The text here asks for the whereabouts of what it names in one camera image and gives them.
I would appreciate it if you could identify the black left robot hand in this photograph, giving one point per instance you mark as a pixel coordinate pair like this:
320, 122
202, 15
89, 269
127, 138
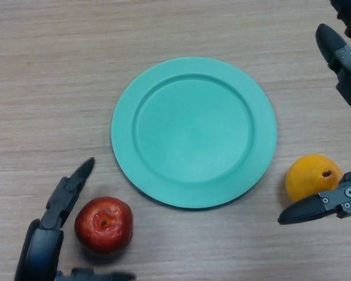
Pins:
41, 251

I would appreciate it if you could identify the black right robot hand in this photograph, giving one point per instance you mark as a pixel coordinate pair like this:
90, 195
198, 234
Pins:
349, 82

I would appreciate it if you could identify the red apple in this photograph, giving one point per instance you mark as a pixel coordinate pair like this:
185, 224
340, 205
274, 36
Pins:
102, 234

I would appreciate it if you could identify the green round plate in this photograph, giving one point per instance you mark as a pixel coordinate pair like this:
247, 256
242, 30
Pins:
193, 131

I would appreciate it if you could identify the yellow orange pear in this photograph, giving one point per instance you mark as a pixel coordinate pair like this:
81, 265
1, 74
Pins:
304, 178

